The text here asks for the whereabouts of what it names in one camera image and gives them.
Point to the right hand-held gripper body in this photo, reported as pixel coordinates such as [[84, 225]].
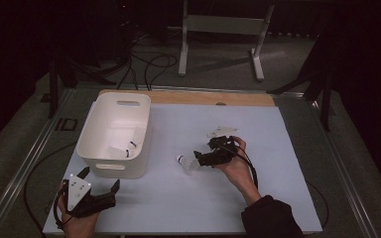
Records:
[[220, 153]]

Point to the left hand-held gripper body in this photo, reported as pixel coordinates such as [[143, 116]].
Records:
[[77, 193]]

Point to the white plastic storage bin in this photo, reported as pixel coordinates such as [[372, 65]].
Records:
[[96, 115]]

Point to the person's right hand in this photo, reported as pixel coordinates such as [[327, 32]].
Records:
[[238, 172]]

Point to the person's left hand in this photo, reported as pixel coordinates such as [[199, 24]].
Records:
[[77, 227]]

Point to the pale blue table mat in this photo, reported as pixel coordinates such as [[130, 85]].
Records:
[[261, 115]]

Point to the black tripod stand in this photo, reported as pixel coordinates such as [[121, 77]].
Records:
[[56, 82]]

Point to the dark floor stand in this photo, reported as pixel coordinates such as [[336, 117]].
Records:
[[324, 86]]

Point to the grey metal stand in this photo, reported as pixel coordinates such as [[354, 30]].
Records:
[[221, 24]]

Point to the metal floor rail frame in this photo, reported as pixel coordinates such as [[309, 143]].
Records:
[[20, 178]]

